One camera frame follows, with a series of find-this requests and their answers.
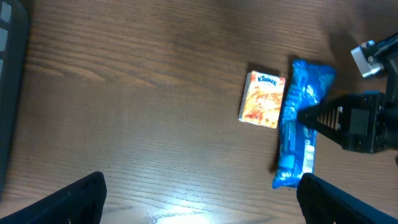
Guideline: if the grey plastic mesh basket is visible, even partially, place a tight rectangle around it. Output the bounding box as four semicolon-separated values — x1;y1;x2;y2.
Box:
1;0;30;190

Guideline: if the orange snack packet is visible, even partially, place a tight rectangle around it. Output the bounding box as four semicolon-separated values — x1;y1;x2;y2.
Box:
239;70;286;129

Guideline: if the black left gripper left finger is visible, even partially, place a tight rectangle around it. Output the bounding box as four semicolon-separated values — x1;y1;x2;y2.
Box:
1;172;107;224

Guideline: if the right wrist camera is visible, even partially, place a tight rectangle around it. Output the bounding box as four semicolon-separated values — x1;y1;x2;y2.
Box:
351;40;384;78

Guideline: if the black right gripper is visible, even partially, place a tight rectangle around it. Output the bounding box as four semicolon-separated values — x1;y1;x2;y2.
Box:
297;33;397;154

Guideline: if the blue Oreo cookie pack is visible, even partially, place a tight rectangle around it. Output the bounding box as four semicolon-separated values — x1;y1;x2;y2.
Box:
272;60;336;189

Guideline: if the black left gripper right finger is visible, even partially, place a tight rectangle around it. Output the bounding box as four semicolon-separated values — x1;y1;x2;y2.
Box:
297;173;397;224

